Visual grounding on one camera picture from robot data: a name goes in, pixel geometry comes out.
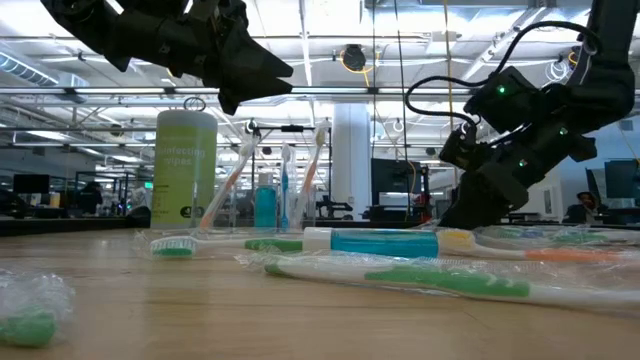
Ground black hanging cable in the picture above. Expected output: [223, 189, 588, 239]
[392, 0, 412, 221]

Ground black right camera cable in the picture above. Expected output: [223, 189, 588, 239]
[403, 19, 601, 126]

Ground black computer monitor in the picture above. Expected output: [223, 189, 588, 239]
[12, 173, 51, 195]

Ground orange white toothbrush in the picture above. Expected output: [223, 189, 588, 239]
[292, 118, 332, 229]

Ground clear plastic toothbrush holder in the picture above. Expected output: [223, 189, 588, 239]
[198, 134, 261, 231]

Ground white building column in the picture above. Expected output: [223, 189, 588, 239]
[331, 102, 372, 221]

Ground green white toothbrush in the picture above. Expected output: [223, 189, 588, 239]
[234, 252, 640, 316]
[474, 224, 640, 247]
[148, 234, 304, 260]
[0, 269, 76, 350]

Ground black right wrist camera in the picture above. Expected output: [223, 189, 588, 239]
[463, 66, 544, 135]

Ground person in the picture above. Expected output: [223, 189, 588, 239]
[74, 180, 105, 217]
[562, 190, 609, 225]

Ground dark blue computer monitor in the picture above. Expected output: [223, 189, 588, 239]
[603, 158, 640, 201]

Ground teal mouthwash bottle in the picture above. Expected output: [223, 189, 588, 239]
[302, 226, 442, 260]
[253, 172, 279, 230]

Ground blue white toothbrush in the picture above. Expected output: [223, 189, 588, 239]
[278, 142, 294, 231]

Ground black equipment cabinet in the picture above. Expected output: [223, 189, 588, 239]
[370, 158, 432, 222]

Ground orange toothbrush yellow bristles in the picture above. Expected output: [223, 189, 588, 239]
[438, 228, 640, 265]

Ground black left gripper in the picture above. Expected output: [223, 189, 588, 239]
[104, 0, 295, 116]

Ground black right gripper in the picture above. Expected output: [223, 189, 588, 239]
[438, 82, 599, 231]

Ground green disinfecting wipes canister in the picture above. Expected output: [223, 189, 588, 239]
[151, 109, 219, 229]

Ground black hanging ring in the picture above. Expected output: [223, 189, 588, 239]
[182, 95, 208, 113]

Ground small black robot stand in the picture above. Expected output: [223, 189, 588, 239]
[323, 194, 354, 221]

